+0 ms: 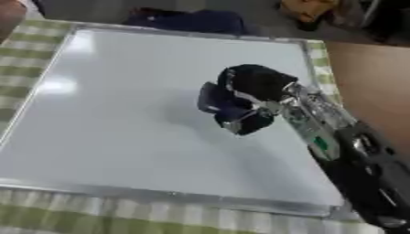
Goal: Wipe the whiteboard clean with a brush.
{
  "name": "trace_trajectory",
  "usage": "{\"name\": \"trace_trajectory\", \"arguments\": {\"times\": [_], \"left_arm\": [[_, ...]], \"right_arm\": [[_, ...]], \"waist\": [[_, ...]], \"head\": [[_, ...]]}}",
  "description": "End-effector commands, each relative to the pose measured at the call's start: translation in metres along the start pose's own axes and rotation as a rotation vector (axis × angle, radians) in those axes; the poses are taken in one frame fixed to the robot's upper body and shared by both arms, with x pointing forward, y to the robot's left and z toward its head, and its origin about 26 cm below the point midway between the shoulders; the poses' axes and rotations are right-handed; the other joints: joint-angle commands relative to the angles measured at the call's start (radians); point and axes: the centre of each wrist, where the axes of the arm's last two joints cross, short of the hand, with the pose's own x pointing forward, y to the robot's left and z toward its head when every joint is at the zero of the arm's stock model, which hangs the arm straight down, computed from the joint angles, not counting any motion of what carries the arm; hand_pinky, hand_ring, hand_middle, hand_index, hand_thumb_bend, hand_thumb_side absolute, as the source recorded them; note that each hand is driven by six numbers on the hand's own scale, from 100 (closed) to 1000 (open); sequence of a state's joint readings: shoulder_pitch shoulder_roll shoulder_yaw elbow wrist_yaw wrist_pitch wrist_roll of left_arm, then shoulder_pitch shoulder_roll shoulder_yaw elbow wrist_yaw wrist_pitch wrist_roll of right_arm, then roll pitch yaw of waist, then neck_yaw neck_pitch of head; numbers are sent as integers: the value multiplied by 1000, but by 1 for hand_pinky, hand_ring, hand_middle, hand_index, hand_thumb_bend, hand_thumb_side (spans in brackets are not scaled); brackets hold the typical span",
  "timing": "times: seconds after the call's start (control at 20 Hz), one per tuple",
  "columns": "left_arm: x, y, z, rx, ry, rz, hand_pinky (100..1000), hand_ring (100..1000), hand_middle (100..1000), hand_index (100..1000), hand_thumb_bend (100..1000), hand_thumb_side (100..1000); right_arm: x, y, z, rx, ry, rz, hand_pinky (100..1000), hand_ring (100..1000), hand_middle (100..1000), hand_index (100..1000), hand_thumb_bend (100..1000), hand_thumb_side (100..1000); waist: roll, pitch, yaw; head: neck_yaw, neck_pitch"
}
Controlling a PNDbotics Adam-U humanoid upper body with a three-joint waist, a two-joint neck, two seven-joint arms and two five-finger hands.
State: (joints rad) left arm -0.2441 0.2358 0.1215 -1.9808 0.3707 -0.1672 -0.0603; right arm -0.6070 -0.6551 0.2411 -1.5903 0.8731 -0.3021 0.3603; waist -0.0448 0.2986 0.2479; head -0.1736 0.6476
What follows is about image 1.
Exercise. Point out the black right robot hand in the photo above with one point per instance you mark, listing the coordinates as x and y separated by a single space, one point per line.
259 80

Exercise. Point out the dark blue whiteboard eraser brush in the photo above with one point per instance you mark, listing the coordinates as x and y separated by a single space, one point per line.
216 100

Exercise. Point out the silver and black right robot arm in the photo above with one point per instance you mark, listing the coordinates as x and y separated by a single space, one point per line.
347 146

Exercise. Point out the silver framed whiteboard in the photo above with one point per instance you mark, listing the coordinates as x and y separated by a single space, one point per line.
160 115

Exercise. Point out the tan bag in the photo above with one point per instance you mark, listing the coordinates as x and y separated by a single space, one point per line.
309 10

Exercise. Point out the dark blue bag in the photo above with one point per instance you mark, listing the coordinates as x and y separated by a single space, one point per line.
192 20

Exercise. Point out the black chair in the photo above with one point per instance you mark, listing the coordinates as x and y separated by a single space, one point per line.
387 18

